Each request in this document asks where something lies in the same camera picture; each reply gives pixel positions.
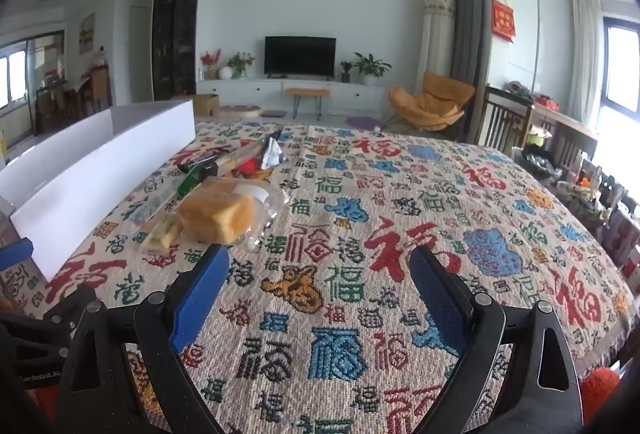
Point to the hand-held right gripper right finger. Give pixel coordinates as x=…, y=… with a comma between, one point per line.
x=442, y=306

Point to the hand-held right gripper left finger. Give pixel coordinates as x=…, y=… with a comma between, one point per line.
x=197, y=301

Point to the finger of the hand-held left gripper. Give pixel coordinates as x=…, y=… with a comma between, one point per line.
x=15, y=251

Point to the clear pack of biscuits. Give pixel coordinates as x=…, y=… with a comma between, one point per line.
x=162, y=236

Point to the bread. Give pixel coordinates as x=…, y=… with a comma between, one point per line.
x=220, y=214

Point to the long dark and clear packet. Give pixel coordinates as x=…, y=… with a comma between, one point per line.
x=195, y=181

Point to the white box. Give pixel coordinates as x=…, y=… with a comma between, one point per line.
x=115, y=154

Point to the red snack packet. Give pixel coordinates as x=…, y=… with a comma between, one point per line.
x=245, y=167

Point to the silver snack packet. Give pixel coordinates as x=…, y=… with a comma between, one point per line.
x=272, y=153

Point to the printed tablecloth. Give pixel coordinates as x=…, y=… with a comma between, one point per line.
x=350, y=239

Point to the wooden dining furniture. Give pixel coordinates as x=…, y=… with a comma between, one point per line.
x=75, y=91

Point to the orange fuzzy cushion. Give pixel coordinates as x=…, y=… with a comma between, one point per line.
x=600, y=389

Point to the round pet bed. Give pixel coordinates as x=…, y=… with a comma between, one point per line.
x=240, y=111

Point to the dark wooden chair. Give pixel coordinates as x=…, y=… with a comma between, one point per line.
x=502, y=119

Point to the cardboard box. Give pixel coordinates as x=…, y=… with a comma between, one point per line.
x=205, y=104

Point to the orange lounge chair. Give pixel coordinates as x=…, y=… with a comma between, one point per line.
x=430, y=106

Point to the purple rug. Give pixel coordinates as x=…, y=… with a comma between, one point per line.
x=364, y=121

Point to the wooden side table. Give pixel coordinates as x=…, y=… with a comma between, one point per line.
x=565, y=121

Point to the white television cabinet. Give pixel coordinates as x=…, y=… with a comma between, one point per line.
x=365, y=96

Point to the white round vase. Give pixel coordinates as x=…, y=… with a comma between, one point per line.
x=226, y=73

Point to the wooden bench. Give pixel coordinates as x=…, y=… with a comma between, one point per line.
x=306, y=92

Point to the red flower bouquet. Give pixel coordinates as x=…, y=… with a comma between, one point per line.
x=210, y=59

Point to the green plant with flowers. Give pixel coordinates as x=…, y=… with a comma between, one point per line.
x=241, y=62

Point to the large plant in white pot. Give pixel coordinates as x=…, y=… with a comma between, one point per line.
x=371, y=66

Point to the small plant in dark pot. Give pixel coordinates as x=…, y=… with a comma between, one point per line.
x=346, y=70

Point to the black television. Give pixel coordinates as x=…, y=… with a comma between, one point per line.
x=300, y=56

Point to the covered standing air conditioner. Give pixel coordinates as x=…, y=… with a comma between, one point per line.
x=437, y=39

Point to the dark display cabinet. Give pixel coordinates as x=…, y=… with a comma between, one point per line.
x=175, y=29

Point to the white curtain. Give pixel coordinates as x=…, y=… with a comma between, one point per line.
x=586, y=54

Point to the grey curtain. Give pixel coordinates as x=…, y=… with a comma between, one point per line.
x=467, y=14

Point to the framed wall picture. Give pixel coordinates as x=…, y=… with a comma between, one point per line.
x=87, y=33

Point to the red wall hanging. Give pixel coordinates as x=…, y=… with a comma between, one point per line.
x=503, y=20

